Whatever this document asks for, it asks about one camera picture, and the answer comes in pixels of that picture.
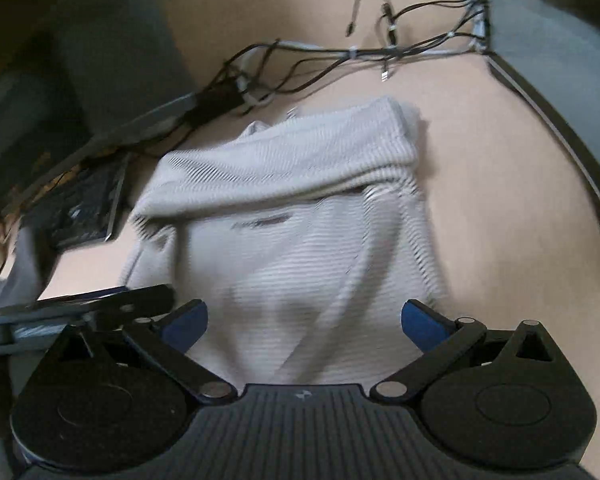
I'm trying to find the flat dark computer monitor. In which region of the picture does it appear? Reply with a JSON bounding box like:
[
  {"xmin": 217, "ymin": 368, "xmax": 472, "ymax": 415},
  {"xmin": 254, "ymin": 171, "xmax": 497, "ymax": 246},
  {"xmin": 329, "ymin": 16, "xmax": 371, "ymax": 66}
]
[{"xmin": 0, "ymin": 0, "xmax": 202, "ymax": 207}]

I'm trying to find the black usb cable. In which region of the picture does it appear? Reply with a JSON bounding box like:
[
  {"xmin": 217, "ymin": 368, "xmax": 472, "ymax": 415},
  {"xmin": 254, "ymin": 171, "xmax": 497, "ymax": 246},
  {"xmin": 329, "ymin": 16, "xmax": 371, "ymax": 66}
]
[{"xmin": 346, "ymin": 0, "xmax": 397, "ymax": 37}]

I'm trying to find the black power adapter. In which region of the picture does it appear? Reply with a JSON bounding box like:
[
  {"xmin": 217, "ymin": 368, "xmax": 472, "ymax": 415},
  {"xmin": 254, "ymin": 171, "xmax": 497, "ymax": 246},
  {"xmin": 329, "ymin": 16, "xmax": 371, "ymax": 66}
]
[{"xmin": 186, "ymin": 85, "xmax": 247, "ymax": 129}]

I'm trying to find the bundle of black white cables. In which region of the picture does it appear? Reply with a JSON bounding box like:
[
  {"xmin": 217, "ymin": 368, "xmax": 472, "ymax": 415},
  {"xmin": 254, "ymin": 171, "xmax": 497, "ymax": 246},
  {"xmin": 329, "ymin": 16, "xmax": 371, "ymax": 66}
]
[{"xmin": 232, "ymin": 0, "xmax": 487, "ymax": 109}]

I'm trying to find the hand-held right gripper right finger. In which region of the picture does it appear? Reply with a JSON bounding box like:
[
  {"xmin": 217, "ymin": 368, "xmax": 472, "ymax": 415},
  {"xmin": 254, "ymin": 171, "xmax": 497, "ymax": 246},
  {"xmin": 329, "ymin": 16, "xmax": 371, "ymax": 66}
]
[{"xmin": 369, "ymin": 299, "xmax": 556, "ymax": 404}]

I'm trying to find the black keyboard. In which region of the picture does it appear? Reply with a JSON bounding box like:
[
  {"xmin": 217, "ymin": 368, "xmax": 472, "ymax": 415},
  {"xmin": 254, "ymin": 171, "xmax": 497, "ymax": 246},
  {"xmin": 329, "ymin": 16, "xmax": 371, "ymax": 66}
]
[{"xmin": 22, "ymin": 159, "xmax": 132, "ymax": 252}]

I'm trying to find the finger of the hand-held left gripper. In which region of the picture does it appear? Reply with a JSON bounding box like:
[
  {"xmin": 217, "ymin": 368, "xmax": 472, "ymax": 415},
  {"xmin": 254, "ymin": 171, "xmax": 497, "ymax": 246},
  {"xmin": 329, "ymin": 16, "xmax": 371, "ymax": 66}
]
[{"xmin": 27, "ymin": 284, "xmax": 177, "ymax": 322}]

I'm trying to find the striped white garment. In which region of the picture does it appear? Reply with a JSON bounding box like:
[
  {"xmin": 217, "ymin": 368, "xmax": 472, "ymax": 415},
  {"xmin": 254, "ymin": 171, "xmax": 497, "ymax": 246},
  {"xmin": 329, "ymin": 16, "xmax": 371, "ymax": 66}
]
[{"xmin": 115, "ymin": 96, "xmax": 452, "ymax": 392}]

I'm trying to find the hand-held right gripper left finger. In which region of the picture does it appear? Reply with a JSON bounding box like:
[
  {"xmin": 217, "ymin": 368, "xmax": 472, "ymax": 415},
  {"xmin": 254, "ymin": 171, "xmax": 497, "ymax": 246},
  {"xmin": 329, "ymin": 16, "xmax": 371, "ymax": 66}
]
[{"xmin": 55, "ymin": 299, "xmax": 235, "ymax": 404}]

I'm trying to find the curved dark computer monitor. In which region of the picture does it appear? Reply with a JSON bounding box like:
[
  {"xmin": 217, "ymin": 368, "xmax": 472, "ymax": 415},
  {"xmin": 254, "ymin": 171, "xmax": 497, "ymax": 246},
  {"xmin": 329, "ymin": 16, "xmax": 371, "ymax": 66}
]
[{"xmin": 480, "ymin": 0, "xmax": 600, "ymax": 277}]

